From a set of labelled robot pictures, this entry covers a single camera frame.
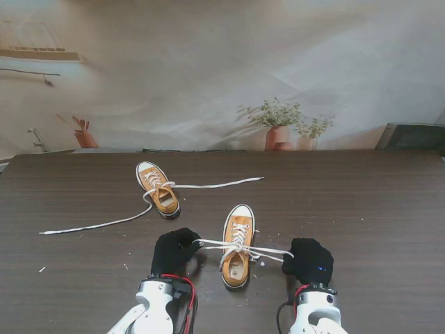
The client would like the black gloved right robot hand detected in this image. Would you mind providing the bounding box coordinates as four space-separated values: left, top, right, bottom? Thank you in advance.
281 237 334 288

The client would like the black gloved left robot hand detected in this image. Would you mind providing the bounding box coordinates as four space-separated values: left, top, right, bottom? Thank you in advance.
151 228 204 279

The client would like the white shoelace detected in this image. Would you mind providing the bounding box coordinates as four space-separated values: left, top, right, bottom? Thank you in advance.
192 224 296 271
38 170 266 235

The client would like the yellow canvas sneaker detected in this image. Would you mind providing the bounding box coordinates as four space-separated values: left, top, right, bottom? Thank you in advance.
221 204 255 292
135 161 181 220

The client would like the printed kitchen backdrop cloth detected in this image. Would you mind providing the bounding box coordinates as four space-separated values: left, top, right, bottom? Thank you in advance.
0 0 445 154

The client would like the red right wrist cable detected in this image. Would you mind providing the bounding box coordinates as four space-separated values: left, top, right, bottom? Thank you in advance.
293 284 310 307

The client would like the red wrist cable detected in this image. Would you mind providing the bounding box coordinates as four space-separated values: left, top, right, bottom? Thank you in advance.
159 273 196 334
293 284 310 307

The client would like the red left wrist cable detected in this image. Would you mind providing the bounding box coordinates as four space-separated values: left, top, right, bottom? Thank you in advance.
159 273 196 334

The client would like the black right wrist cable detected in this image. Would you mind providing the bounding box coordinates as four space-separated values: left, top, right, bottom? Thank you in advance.
276 301 295 334

